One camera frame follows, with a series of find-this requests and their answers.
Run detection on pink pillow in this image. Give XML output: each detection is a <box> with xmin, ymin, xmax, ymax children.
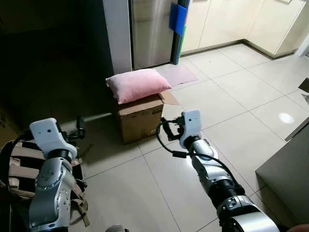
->
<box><xmin>105</xmin><ymin>69</ymin><xmax>172</xmax><ymax>104</ymax></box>

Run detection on cream kitchen cabinets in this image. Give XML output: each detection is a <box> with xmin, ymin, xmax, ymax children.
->
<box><xmin>181</xmin><ymin>0</ymin><xmax>309</xmax><ymax>56</ymax></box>

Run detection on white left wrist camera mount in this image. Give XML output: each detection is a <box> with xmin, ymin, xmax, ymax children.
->
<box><xmin>29</xmin><ymin>117</ymin><xmax>78</xmax><ymax>160</ymax></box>

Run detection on beige and black backpack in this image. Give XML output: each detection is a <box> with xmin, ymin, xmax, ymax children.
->
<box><xmin>0</xmin><ymin>135</ymin><xmax>92</xmax><ymax>228</ymax></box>

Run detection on grey table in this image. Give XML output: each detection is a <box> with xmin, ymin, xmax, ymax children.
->
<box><xmin>255</xmin><ymin>118</ymin><xmax>309</xmax><ymax>225</ymax></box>

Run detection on white door frame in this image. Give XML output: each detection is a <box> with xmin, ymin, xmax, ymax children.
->
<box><xmin>295</xmin><ymin>36</ymin><xmax>309</xmax><ymax>58</ymax></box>

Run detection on grey tall side panel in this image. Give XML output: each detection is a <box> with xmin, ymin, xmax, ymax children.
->
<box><xmin>102</xmin><ymin>0</ymin><xmax>132</xmax><ymax>75</ymax></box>

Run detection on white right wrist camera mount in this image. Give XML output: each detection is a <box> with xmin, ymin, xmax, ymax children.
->
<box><xmin>179</xmin><ymin>109</ymin><xmax>202</xmax><ymax>149</ymax></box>

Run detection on grey robot leg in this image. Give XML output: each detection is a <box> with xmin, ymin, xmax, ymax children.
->
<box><xmin>105</xmin><ymin>224</ymin><xmax>128</xmax><ymax>232</ymax></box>

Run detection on blue folder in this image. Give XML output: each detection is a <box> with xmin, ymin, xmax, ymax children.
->
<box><xmin>169</xmin><ymin>2</ymin><xmax>189</xmax><ymax>37</ymax></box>

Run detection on pink floor mat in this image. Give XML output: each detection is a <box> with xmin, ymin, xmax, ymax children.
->
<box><xmin>154</xmin><ymin>65</ymin><xmax>198</xmax><ymax>87</ymax></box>

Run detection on brown cardboard box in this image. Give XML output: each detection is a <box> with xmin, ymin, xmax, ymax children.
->
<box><xmin>115</xmin><ymin>91</ymin><xmax>180</xmax><ymax>145</ymax></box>

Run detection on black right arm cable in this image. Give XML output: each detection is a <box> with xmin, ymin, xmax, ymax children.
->
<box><xmin>155</xmin><ymin>123</ymin><xmax>242</xmax><ymax>194</ymax></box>

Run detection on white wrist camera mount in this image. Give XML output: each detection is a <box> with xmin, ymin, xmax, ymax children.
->
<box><xmin>29</xmin><ymin>117</ymin><xmax>78</xmax><ymax>160</ymax></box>
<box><xmin>179</xmin><ymin>109</ymin><xmax>202</xmax><ymax>149</ymax></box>

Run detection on stainless steel fridge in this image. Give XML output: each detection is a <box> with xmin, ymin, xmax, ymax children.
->
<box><xmin>129</xmin><ymin>0</ymin><xmax>182</xmax><ymax>70</ymax></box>

